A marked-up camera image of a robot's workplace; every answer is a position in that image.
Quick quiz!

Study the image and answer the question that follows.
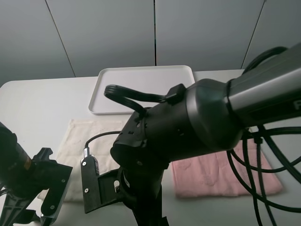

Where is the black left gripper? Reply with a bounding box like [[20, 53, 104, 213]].
[[0, 148, 72, 226]]

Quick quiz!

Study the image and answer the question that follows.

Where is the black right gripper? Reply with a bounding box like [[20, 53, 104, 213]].
[[96, 163, 169, 226]]

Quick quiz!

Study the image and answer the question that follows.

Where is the cream white towel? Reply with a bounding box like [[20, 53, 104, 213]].
[[50, 119, 127, 202]]

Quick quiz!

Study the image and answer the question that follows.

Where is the pink towel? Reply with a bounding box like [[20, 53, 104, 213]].
[[171, 139, 283, 198]]

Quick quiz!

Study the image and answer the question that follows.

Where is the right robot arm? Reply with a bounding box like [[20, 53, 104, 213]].
[[104, 45, 301, 226]]

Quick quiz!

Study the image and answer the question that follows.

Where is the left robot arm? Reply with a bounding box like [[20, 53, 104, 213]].
[[0, 124, 72, 226]]

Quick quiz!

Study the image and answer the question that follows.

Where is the white rectangular plastic tray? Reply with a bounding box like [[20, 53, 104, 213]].
[[88, 65, 195, 115]]

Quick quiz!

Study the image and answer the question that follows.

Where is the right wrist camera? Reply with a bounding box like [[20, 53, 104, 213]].
[[81, 147, 101, 214]]

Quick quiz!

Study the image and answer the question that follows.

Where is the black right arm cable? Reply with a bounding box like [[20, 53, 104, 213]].
[[227, 47, 301, 226]]

